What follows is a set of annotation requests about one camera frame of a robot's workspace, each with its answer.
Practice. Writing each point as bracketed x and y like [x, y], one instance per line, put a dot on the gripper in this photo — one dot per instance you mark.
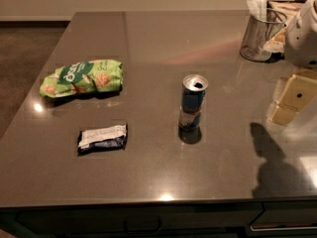
[302, 39]

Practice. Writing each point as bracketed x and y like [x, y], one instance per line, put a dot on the blue silver redbull can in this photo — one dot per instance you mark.
[193, 93]

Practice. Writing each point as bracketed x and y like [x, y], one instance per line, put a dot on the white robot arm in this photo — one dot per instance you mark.
[300, 47]

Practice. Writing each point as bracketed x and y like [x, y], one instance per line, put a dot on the metal mesh cup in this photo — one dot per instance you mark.
[258, 33]

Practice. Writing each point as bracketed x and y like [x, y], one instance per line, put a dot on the white tissue in cup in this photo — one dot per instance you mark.
[257, 9]

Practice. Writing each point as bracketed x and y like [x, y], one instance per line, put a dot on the dark blue white snack packet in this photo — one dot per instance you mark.
[102, 139]

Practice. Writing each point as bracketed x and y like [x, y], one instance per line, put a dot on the green snack bag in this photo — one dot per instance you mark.
[85, 77]

